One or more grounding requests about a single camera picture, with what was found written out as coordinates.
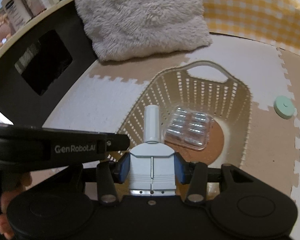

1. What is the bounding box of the white bottle with cap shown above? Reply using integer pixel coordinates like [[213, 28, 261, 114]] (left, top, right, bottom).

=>
[[129, 105, 176, 197]]

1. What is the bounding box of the cream plastic slotted basket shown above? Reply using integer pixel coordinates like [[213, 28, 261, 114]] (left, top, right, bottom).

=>
[[117, 61, 251, 167]]

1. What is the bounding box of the mint green round tin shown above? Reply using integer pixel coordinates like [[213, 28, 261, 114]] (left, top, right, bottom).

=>
[[274, 95, 295, 119]]

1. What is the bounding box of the person's left hand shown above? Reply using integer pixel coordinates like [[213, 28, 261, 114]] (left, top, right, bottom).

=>
[[0, 172, 32, 239]]

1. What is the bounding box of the round cork coaster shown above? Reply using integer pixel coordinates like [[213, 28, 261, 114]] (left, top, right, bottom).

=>
[[162, 121, 225, 168]]

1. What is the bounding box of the clear plastic blister pack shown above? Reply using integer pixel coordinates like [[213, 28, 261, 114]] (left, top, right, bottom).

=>
[[163, 106, 215, 151]]

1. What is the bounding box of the cream wooden shelf unit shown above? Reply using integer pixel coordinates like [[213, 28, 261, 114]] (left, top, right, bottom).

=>
[[0, 0, 77, 67]]

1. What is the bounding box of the white lotion pump bottle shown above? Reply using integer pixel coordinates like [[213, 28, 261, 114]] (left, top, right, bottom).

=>
[[1, 0, 32, 31]]

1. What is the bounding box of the large white fluffy pillow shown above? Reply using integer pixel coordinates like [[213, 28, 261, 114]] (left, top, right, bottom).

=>
[[74, 0, 212, 61]]

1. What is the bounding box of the yellow white checkered cushion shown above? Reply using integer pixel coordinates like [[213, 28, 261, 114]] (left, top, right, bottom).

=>
[[203, 0, 300, 56]]

